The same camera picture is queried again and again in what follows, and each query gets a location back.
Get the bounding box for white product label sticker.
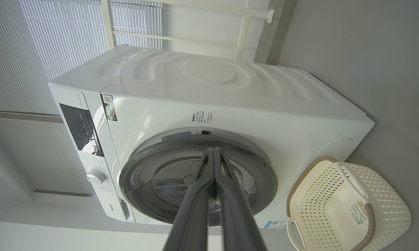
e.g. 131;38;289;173
348;200;369;226

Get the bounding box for cream perforated laundry basket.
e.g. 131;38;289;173
287;157;412;251

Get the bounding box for printed text notice sticker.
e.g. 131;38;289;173
192;112;212;123

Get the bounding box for white window blinds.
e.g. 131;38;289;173
0;0;163;196

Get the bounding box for white front-load washing machine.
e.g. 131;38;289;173
48;44;375;230

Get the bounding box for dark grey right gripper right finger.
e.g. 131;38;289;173
215;147;267;251

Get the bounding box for white metal railing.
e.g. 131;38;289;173
101;0;276;63

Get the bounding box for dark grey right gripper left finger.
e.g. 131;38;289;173
163;147;217;251

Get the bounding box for dark QR code sticker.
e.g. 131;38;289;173
101;94;117;121

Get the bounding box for white washing machine dial knob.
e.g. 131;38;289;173
86;169;107;185

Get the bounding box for round glass washer door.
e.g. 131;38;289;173
119;135;278;226

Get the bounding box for black glossy display panel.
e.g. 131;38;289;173
59;103;104;157

